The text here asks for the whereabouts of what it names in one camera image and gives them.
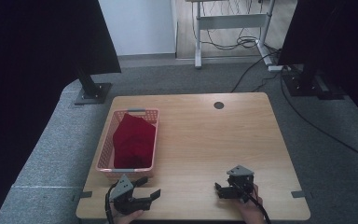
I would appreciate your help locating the narrow black curtain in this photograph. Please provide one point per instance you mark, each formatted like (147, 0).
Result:
(332, 34)

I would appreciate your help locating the person's left hand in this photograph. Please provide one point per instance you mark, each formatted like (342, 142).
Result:
(124, 218)

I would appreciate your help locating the black stand with long base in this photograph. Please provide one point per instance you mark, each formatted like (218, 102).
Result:
(307, 82)

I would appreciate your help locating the person's right hand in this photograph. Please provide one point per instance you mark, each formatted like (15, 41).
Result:
(253, 213)

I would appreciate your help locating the black round table grommet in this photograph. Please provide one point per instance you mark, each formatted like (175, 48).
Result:
(218, 105)

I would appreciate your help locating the wide black curtain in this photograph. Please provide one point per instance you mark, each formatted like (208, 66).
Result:
(28, 62)

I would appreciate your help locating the grey metal desk frame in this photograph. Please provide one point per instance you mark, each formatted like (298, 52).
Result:
(233, 21)

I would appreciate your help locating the grey table edge bracket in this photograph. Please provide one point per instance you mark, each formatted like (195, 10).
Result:
(86, 194)
(298, 194)

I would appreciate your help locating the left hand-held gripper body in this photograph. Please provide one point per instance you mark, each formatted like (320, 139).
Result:
(126, 203)

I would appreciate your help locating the black stand with square base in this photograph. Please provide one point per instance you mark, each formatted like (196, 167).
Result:
(91, 91)

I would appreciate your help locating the white power strip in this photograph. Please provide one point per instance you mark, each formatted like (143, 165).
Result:
(275, 68)

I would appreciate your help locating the dark red cloth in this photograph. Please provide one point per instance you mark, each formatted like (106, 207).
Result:
(133, 143)

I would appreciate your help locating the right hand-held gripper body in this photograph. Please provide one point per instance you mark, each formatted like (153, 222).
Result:
(240, 179)

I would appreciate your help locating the pink plastic basket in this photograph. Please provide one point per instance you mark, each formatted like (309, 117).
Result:
(105, 157)

